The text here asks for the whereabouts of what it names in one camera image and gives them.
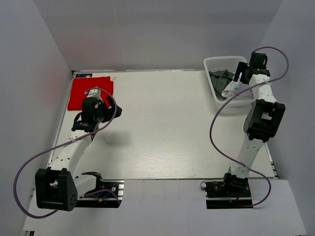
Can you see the white t shirt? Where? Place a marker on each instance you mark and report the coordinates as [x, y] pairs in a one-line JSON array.
[[233, 88]]

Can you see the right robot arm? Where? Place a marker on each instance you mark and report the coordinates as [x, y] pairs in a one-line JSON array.
[[261, 123]]

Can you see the dark grey t shirt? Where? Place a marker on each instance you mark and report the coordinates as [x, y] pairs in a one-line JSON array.
[[220, 80]]

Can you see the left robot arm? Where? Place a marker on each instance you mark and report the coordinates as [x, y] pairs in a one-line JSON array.
[[57, 186]]

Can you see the blue label sticker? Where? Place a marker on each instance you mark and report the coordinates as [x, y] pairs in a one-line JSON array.
[[84, 75]]

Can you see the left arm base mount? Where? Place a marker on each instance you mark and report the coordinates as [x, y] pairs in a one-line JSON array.
[[105, 191]]

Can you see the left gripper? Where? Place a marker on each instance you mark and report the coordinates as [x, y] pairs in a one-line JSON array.
[[110, 111]]

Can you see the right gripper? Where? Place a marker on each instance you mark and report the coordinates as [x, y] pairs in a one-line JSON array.
[[242, 67]]

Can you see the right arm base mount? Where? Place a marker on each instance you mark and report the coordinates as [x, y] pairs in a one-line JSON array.
[[221, 194]]

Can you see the folded red t shirt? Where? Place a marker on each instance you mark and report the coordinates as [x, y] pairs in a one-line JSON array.
[[79, 87]]

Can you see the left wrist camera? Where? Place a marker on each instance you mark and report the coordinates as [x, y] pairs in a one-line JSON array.
[[94, 93]]

